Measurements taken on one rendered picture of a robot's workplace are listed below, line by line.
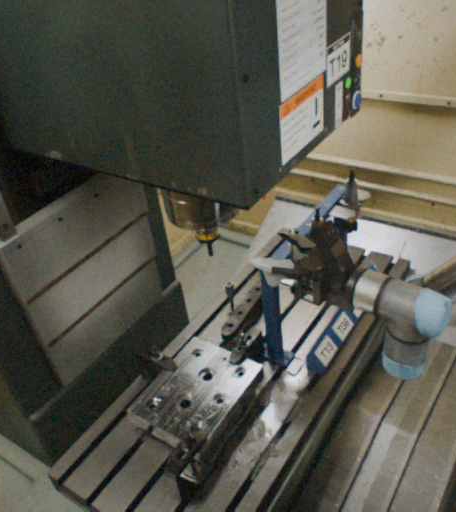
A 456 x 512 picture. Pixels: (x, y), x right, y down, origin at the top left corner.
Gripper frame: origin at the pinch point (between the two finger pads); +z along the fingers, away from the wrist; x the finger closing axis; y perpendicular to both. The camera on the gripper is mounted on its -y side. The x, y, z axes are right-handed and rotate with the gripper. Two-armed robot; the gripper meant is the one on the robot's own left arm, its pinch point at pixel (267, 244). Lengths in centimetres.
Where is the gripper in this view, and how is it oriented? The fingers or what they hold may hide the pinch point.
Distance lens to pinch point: 107.5
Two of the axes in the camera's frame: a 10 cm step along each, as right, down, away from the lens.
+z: -7.9, -3.2, 5.2
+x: 6.1, -5.3, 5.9
